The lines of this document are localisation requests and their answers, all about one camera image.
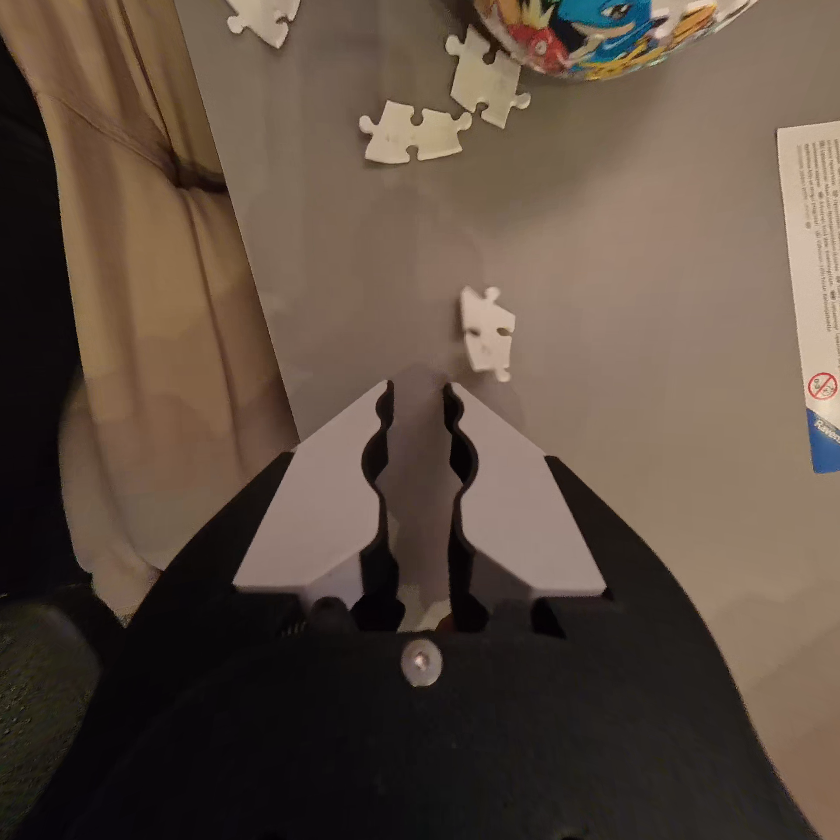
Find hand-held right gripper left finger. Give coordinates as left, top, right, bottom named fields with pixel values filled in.
left=231, top=379, right=406, bottom=634

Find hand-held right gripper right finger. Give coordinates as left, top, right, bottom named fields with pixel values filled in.
left=441, top=382, right=608, bottom=634

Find white puzzle piece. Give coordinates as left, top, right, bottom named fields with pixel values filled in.
left=459, top=285, right=516, bottom=383
left=226, top=0, right=301, bottom=50
left=445, top=26, right=531, bottom=130
left=359, top=100, right=473, bottom=165

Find half-built cartoon puzzle ball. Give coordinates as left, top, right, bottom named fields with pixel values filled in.
left=474, top=0, right=759, bottom=81

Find person's beige trousers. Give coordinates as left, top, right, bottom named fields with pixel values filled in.
left=0, top=0, right=299, bottom=624

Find person's black jacket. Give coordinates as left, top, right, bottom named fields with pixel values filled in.
left=0, top=36, right=89, bottom=595

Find white instruction sheet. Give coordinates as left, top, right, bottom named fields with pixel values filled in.
left=776, top=121, right=840, bottom=475

